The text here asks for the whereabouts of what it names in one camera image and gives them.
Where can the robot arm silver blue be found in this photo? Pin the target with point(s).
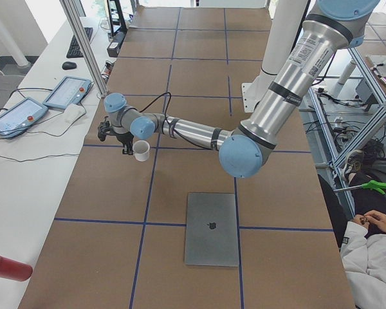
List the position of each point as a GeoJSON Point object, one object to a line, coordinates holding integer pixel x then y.
{"type": "Point", "coordinates": [328, 27]}

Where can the black desktop box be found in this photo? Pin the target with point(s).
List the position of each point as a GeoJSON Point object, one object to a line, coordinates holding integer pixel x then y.
{"type": "Point", "coordinates": [115, 45]}

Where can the red cylinder bottle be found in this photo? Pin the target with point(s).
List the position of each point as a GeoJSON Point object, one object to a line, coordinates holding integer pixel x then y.
{"type": "Point", "coordinates": [14, 270]}

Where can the person in white coat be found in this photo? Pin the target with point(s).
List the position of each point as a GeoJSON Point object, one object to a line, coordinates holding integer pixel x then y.
{"type": "Point", "coordinates": [362, 243]}

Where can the black computer mouse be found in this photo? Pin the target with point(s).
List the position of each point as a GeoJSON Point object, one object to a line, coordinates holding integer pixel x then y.
{"type": "Point", "coordinates": [68, 65]}

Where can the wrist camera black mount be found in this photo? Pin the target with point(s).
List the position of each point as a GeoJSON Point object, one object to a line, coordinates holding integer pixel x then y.
{"type": "Point", "coordinates": [105, 129]}

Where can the green grabber tool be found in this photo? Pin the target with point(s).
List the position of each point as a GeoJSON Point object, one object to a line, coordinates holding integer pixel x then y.
{"type": "Point", "coordinates": [379, 187]}

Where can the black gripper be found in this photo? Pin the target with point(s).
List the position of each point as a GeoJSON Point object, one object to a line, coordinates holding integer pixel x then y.
{"type": "Point", "coordinates": [123, 138]}

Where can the white folded cloth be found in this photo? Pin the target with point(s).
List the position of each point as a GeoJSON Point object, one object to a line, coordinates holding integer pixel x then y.
{"type": "Point", "coordinates": [73, 112]}

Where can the aluminium frame post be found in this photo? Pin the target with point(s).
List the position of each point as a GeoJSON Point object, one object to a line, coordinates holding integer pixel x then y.
{"type": "Point", "coordinates": [73, 18]}

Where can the left teach pendant tablet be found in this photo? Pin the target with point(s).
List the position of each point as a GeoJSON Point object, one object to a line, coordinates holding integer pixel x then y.
{"type": "Point", "coordinates": [21, 117]}

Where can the white pedestal column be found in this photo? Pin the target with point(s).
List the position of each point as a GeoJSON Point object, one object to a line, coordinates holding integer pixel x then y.
{"type": "Point", "coordinates": [284, 33]}

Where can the teach pendant tablet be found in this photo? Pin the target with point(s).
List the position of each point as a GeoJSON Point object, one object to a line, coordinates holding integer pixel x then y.
{"type": "Point", "coordinates": [70, 90]}
{"type": "Point", "coordinates": [21, 117]}

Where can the right teach pendant tablet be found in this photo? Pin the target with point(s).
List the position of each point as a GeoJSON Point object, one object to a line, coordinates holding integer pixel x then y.
{"type": "Point", "coordinates": [70, 90]}

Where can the white ceramic cup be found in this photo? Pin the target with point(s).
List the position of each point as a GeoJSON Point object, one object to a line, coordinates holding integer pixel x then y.
{"type": "Point", "coordinates": [141, 150]}

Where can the silver closed laptop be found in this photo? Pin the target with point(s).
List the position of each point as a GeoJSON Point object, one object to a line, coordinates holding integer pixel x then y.
{"type": "Point", "coordinates": [211, 231]}

